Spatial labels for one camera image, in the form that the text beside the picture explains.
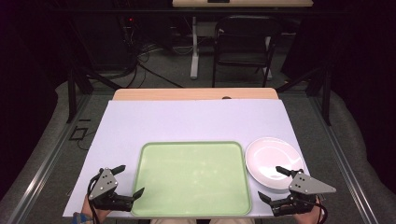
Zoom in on aluminium floor rail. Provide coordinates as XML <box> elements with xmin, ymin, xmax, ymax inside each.
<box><xmin>6</xmin><ymin>92</ymin><xmax>92</xmax><ymax>224</ymax></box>
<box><xmin>307</xmin><ymin>92</ymin><xmax>379</xmax><ymax>224</ymax></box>

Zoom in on pale table cover sheet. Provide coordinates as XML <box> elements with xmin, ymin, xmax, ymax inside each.
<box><xmin>62</xmin><ymin>99</ymin><xmax>312</xmax><ymax>218</ymax></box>

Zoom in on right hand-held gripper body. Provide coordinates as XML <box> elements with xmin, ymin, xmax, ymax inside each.
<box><xmin>270</xmin><ymin>168</ymin><xmax>338</xmax><ymax>217</ymax></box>

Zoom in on person's left hand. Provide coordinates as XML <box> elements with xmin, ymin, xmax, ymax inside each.
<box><xmin>81</xmin><ymin>195</ymin><xmax>112</xmax><ymax>224</ymax></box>

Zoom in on black folding chair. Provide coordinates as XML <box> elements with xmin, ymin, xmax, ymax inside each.
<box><xmin>212</xmin><ymin>15</ymin><xmax>283</xmax><ymax>89</ymax></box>

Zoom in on white round plate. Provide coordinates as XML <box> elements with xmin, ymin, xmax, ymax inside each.
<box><xmin>245</xmin><ymin>136</ymin><xmax>305</xmax><ymax>191</ymax></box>

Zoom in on black equipment case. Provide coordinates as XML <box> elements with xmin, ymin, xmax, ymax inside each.
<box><xmin>73</xmin><ymin>12</ymin><xmax>139</xmax><ymax>72</ymax></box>

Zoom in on black floor cables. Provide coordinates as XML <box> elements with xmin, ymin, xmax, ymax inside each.
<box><xmin>122</xmin><ymin>18</ymin><xmax>185</xmax><ymax>90</ymax></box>

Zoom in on blue wrist band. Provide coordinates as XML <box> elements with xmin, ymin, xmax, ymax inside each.
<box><xmin>72</xmin><ymin>212</ymin><xmax>94</xmax><ymax>224</ymax></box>

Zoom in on black metal stand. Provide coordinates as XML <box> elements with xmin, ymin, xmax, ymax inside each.
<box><xmin>65</xmin><ymin>60</ymin><xmax>124</xmax><ymax>124</ymax></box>
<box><xmin>275</xmin><ymin>65</ymin><xmax>332</xmax><ymax>127</ymax></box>

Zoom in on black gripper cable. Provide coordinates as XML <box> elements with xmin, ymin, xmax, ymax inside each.
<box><xmin>298</xmin><ymin>193</ymin><xmax>329</xmax><ymax>224</ymax></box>
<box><xmin>86</xmin><ymin>167</ymin><xmax>106</xmax><ymax>224</ymax></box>

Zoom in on white desk leg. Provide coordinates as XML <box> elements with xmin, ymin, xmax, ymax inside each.
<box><xmin>189</xmin><ymin>16</ymin><xmax>201</xmax><ymax>80</ymax></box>
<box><xmin>262</xmin><ymin>35</ymin><xmax>274</xmax><ymax>80</ymax></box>

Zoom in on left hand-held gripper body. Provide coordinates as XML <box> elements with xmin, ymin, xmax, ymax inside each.
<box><xmin>88</xmin><ymin>167</ymin><xmax>135</xmax><ymax>213</ymax></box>

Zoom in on person's right hand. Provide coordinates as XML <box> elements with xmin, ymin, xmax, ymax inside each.
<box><xmin>293</xmin><ymin>197</ymin><xmax>327</xmax><ymax>224</ymax></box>

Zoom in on black floor socket frame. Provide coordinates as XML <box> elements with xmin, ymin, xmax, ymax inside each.
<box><xmin>68</xmin><ymin>126</ymin><xmax>89</xmax><ymax>142</ymax></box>

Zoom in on green plastic tray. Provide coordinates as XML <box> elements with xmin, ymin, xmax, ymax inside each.
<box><xmin>130</xmin><ymin>141</ymin><xmax>252</xmax><ymax>217</ymax></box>

